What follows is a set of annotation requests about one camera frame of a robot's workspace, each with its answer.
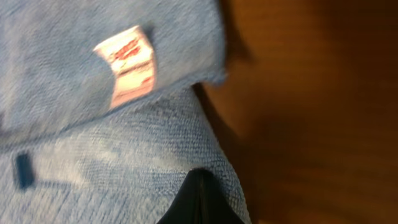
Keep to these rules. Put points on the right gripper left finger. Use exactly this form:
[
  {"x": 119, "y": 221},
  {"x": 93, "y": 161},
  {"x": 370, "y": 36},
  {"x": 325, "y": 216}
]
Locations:
[{"x": 185, "y": 208}]

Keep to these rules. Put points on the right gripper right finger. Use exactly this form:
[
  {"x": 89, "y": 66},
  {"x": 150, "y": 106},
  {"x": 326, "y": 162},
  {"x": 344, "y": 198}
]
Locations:
[{"x": 214, "y": 208}]

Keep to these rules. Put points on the blue microfiber cloth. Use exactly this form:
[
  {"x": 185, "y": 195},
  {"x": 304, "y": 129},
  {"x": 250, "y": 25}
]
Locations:
[{"x": 99, "y": 119}]

